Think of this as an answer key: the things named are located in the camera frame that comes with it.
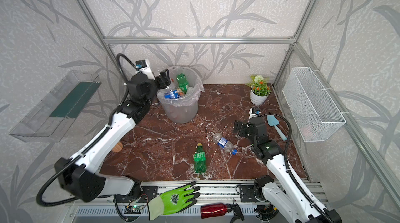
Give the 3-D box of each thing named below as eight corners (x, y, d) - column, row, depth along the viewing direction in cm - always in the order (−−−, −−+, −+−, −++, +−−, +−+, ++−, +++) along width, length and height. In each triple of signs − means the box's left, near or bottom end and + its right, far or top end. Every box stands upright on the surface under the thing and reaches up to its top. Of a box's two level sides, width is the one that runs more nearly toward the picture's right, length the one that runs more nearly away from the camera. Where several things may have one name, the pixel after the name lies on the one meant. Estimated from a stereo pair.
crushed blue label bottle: (210, 142, 93) (210, 138, 89) (214, 135, 96) (214, 131, 92) (234, 157, 88) (236, 153, 83) (238, 149, 90) (240, 145, 86)
